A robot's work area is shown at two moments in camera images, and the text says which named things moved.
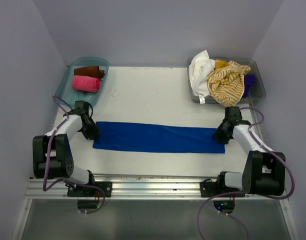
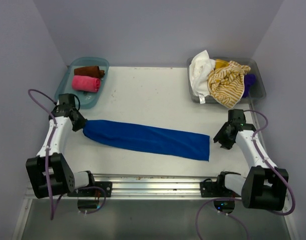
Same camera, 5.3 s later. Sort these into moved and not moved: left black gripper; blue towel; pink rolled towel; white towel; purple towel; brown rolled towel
Moved: blue towel; left black gripper
Not moved: white towel; pink rolled towel; brown rolled towel; purple towel
